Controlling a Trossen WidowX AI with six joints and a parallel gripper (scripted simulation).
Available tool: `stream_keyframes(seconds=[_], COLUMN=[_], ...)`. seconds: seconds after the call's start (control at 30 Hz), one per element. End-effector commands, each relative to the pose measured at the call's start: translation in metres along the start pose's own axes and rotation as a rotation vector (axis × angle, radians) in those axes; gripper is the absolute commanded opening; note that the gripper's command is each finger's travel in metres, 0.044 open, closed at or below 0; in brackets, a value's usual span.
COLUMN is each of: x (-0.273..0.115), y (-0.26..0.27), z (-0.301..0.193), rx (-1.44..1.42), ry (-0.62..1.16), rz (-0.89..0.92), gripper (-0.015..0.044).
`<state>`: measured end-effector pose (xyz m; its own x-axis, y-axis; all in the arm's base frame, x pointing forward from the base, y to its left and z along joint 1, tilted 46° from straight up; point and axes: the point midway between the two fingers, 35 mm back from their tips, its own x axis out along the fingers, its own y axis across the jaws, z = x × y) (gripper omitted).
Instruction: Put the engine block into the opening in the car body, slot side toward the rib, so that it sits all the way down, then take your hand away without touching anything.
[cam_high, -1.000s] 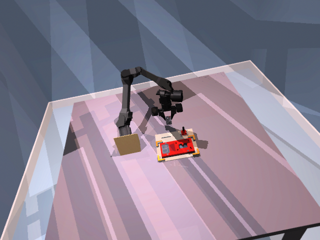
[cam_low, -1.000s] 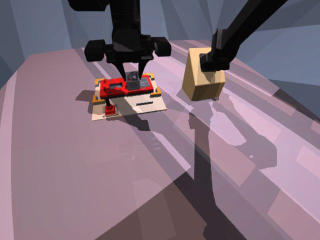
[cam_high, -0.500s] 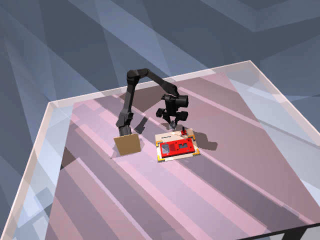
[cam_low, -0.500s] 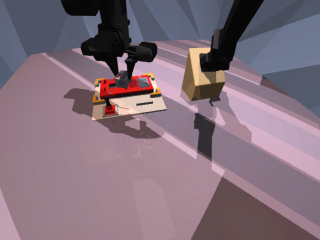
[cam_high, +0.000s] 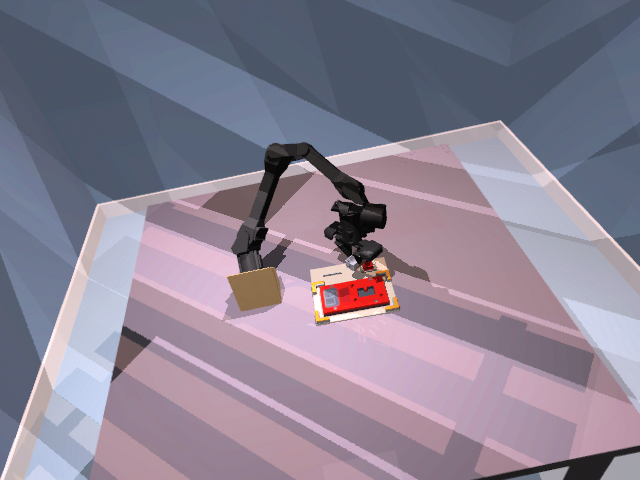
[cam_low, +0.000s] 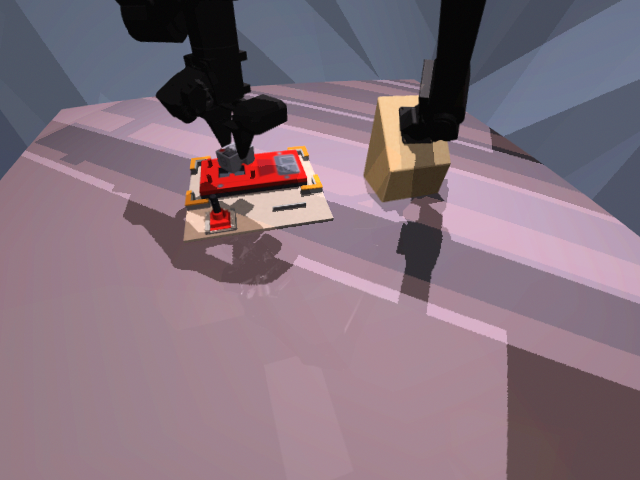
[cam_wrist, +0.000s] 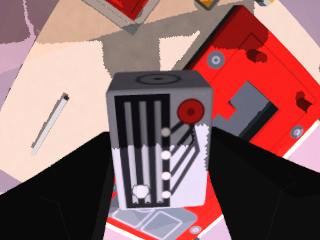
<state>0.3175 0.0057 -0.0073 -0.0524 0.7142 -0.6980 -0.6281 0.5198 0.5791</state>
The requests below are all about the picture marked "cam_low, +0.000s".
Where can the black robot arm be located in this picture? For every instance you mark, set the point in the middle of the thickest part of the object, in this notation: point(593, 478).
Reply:
point(211, 24)

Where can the white box with black markings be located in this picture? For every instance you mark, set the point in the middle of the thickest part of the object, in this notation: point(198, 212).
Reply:
point(229, 160)

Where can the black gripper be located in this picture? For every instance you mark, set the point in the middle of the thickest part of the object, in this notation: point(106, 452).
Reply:
point(250, 117)

